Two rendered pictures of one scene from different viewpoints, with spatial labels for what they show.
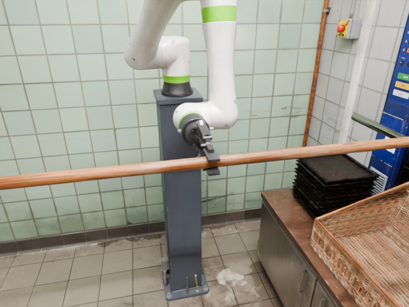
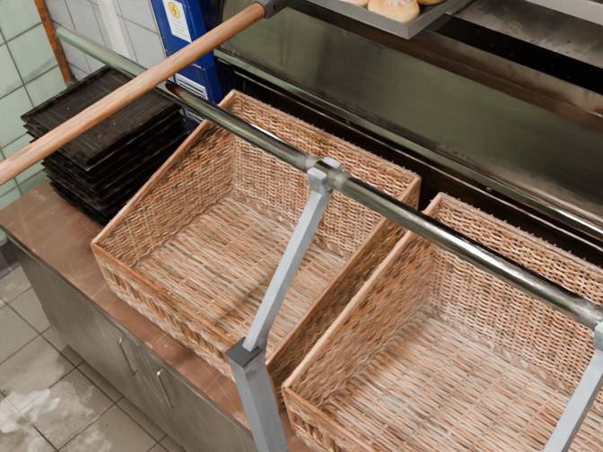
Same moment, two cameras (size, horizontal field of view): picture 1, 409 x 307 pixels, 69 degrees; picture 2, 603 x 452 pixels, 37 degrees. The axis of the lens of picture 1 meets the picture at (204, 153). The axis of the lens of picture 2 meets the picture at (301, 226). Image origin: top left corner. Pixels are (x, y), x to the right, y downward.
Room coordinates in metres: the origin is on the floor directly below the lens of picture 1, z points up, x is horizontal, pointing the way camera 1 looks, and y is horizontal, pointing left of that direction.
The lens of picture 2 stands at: (-0.45, -0.29, 2.03)
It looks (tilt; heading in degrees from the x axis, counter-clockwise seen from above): 43 degrees down; 335
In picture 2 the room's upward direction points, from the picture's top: 11 degrees counter-clockwise
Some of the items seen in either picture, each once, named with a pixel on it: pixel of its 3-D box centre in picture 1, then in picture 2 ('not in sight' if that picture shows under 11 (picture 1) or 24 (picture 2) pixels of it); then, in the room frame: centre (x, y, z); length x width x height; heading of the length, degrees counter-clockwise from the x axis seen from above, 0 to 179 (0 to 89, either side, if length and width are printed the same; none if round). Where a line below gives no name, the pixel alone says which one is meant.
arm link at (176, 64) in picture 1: (173, 58); not in sight; (1.37, 0.14, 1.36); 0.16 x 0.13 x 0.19; 121
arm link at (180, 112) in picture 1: (191, 119); not in sight; (1.01, 0.05, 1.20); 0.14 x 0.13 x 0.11; 13
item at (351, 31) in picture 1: (348, 28); not in sight; (1.79, -0.80, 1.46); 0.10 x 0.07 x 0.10; 12
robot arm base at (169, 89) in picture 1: (174, 84); not in sight; (1.43, 0.14, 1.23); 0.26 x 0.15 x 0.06; 13
